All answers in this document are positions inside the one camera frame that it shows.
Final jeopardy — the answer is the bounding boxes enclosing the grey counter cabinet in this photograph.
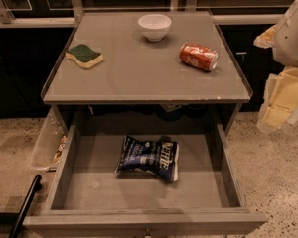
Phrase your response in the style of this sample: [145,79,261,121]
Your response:
[42,11,252,129]

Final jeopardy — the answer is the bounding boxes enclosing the clear plastic side bin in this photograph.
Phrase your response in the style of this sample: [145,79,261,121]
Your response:
[31,110,65,171]

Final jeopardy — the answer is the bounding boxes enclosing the green yellow sponge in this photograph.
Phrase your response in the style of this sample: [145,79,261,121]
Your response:
[66,44,103,69]

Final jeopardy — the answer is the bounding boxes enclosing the black bar handle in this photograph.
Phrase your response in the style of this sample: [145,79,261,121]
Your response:
[8,175,42,238]

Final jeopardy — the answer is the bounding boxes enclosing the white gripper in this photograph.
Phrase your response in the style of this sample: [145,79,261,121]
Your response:
[253,0,298,133]

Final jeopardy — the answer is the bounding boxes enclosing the blue chip bag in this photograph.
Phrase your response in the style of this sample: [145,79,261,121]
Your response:
[115,135,179,182]

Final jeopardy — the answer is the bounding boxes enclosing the white ceramic bowl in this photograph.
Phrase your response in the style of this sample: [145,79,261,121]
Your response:
[138,14,172,42]

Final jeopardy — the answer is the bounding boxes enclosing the grey open top drawer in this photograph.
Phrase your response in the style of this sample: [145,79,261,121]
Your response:
[24,112,267,237]

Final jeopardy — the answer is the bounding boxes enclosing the red soda can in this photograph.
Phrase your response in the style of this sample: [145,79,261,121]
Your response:
[179,43,219,71]

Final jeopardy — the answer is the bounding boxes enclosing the snack packets in bin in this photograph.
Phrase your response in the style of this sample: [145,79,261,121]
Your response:
[53,136,67,164]

